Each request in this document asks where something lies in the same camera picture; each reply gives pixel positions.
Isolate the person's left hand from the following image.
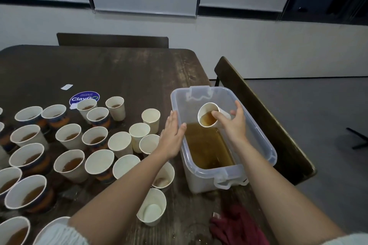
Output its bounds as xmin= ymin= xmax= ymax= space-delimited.
xmin=155 ymin=110 xmax=187 ymax=159

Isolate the person's right hand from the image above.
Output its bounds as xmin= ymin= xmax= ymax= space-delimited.
xmin=212 ymin=100 xmax=249 ymax=146

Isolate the white paper cup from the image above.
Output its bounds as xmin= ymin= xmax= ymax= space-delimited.
xmin=197 ymin=102 xmax=222 ymax=128
xmin=129 ymin=122 xmax=151 ymax=154
xmin=141 ymin=108 xmax=162 ymax=135

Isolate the clear plastic storage bin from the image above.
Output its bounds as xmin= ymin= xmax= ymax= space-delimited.
xmin=170 ymin=86 xmax=278 ymax=194

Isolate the group of paper cups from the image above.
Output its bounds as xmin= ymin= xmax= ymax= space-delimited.
xmin=0 ymin=96 xmax=162 ymax=245

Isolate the person's left forearm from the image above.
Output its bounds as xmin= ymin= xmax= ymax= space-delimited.
xmin=31 ymin=153 xmax=173 ymax=245

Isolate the person's right forearm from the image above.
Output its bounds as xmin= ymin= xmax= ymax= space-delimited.
xmin=233 ymin=139 xmax=368 ymax=245

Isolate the dark wooden chair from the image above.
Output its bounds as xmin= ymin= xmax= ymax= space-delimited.
xmin=56 ymin=32 xmax=170 ymax=49
xmin=214 ymin=56 xmax=317 ymax=186

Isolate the dark wooden table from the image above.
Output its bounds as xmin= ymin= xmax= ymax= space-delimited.
xmin=0 ymin=45 xmax=283 ymax=245

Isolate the round blue sticker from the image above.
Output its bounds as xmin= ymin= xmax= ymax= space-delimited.
xmin=69 ymin=91 xmax=101 ymax=109

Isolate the dark red cloth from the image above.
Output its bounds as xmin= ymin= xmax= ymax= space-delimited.
xmin=209 ymin=204 xmax=270 ymax=245

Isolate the round white side table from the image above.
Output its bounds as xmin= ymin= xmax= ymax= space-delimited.
xmin=346 ymin=127 xmax=368 ymax=151

